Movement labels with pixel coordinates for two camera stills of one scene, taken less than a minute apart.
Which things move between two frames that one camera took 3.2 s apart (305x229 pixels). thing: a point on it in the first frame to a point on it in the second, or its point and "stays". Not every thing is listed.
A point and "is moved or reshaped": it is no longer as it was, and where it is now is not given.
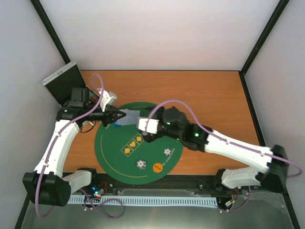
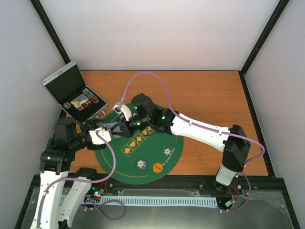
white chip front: (141, 164) stays
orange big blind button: (157, 167) stays
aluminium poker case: (62, 82) stays
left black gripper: (108, 116) to (89, 123)
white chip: (167, 151) stays
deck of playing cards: (130, 118) is moved or reshaped
